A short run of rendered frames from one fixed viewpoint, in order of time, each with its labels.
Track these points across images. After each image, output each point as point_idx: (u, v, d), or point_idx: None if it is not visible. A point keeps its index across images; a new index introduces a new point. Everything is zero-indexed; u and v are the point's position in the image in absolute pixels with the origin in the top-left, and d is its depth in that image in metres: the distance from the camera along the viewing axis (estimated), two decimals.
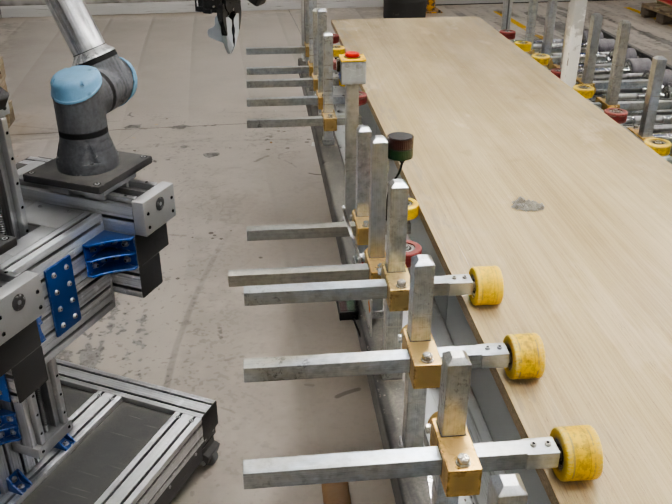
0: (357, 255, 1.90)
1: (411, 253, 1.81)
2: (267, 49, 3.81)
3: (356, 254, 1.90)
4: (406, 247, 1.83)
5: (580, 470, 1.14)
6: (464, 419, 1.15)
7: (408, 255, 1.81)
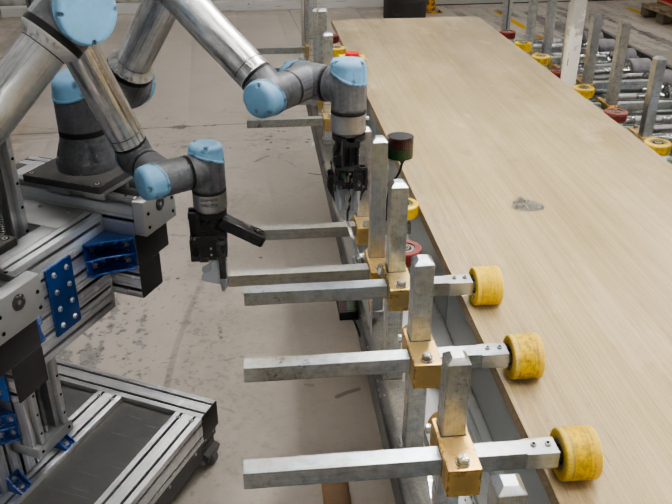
0: (357, 255, 1.90)
1: (411, 253, 1.81)
2: (267, 49, 3.81)
3: (356, 254, 1.90)
4: (406, 247, 1.83)
5: (580, 470, 1.14)
6: (464, 419, 1.15)
7: (408, 255, 1.81)
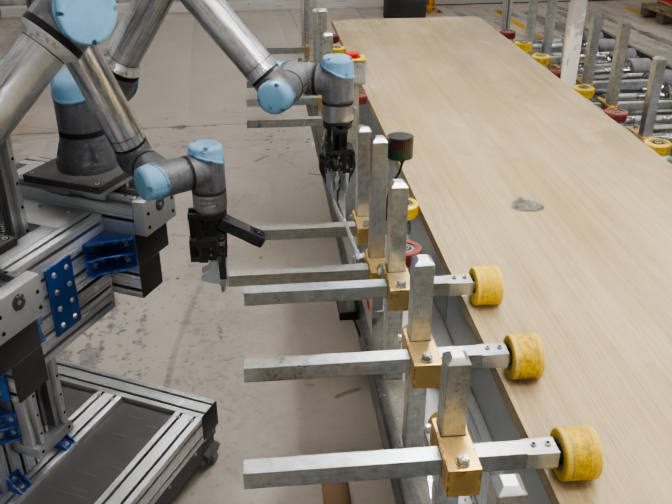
0: (356, 251, 1.92)
1: (411, 253, 1.81)
2: (267, 49, 3.81)
3: (355, 250, 1.92)
4: (406, 247, 1.83)
5: (580, 470, 1.14)
6: (464, 419, 1.15)
7: (408, 255, 1.81)
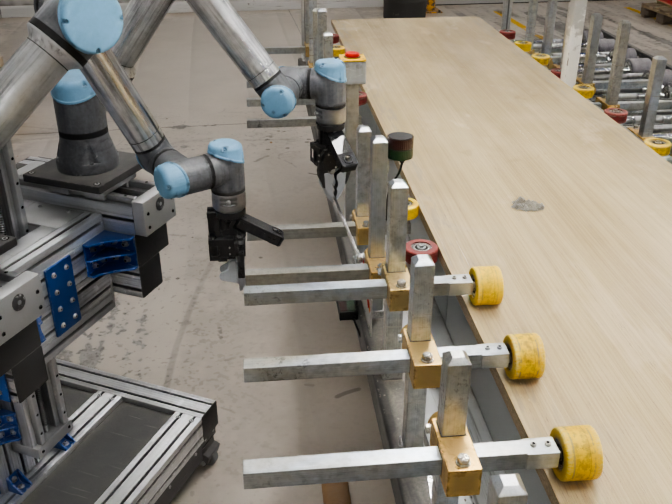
0: (356, 251, 1.92)
1: (428, 252, 1.81)
2: (267, 49, 3.81)
3: (355, 250, 1.92)
4: (422, 246, 1.83)
5: (580, 470, 1.14)
6: (464, 419, 1.15)
7: (425, 254, 1.81)
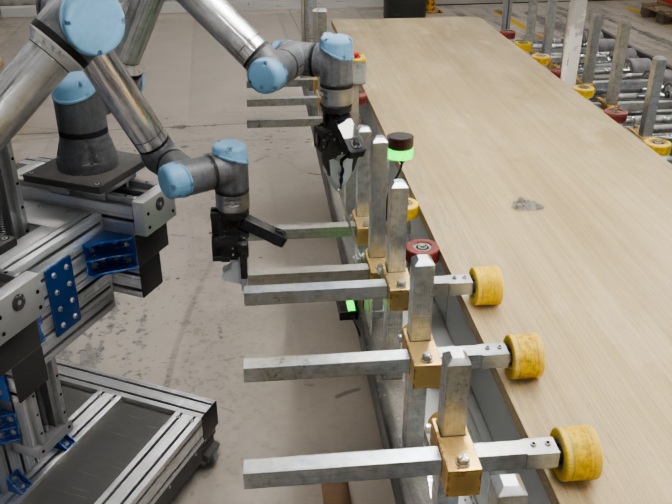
0: (357, 252, 1.91)
1: (429, 252, 1.81)
2: None
3: (356, 251, 1.91)
4: (424, 246, 1.84)
5: (580, 470, 1.14)
6: (464, 419, 1.15)
7: (426, 254, 1.81)
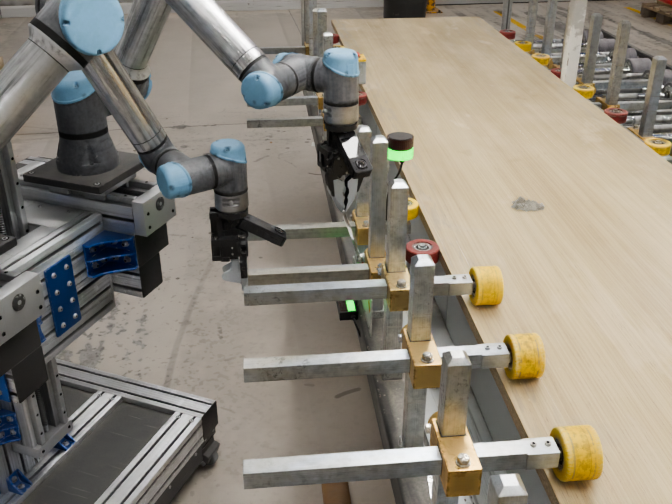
0: (357, 256, 1.90)
1: (429, 252, 1.81)
2: (267, 49, 3.81)
3: (356, 254, 1.90)
4: (424, 246, 1.84)
5: (580, 470, 1.14)
6: (464, 419, 1.15)
7: (426, 254, 1.81)
